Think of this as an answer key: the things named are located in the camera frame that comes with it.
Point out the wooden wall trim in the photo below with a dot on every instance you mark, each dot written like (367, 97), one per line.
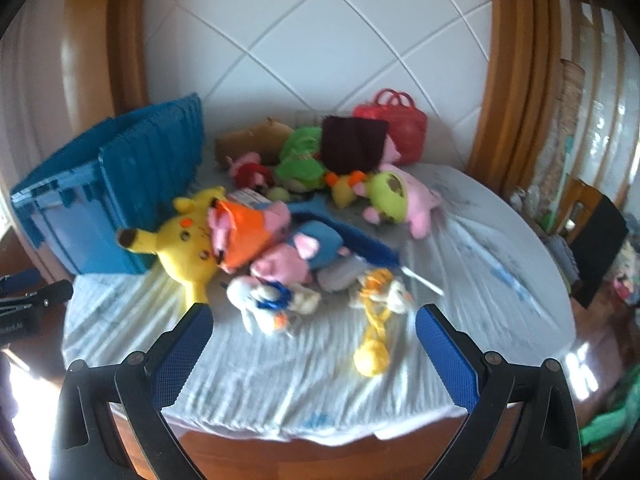
(520, 60)
(115, 35)

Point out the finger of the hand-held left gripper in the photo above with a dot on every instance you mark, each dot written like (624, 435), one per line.
(20, 280)
(50, 293)

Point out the white rabbit plush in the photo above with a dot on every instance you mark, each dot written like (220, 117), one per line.
(387, 292)

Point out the dark brown plush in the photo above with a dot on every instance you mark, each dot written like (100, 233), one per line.
(350, 145)

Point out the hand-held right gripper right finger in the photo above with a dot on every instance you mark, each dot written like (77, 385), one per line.
(447, 355)

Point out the pink pig plush blue shirt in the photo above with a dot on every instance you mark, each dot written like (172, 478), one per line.
(280, 267)

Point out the yellow mouse plush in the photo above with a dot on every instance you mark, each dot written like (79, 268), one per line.
(180, 245)

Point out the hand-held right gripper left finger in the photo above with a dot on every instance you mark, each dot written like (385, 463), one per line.
(182, 355)

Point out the wooden chair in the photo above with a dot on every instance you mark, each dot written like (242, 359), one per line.
(595, 240)

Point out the white duck plush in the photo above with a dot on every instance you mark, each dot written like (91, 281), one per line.
(260, 305)

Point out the blue plastic crate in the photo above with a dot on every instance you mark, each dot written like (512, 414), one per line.
(75, 225)

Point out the pink plush with green shell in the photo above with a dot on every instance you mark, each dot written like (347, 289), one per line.
(420, 205)

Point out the red-haired doll plush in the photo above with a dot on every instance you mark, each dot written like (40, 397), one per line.
(250, 172)

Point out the pink plush with orange hat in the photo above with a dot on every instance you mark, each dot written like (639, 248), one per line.
(240, 240)

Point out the red plastic basket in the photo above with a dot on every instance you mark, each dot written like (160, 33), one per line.
(407, 130)

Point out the green cloth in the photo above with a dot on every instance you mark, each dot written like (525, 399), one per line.
(610, 425)

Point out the small green ball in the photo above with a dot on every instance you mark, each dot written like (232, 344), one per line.
(277, 194)

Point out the yellow-green plush with orange feet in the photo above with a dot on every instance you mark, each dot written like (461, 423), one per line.
(342, 192)

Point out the yellow snowball clamp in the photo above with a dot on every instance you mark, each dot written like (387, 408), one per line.
(370, 357)

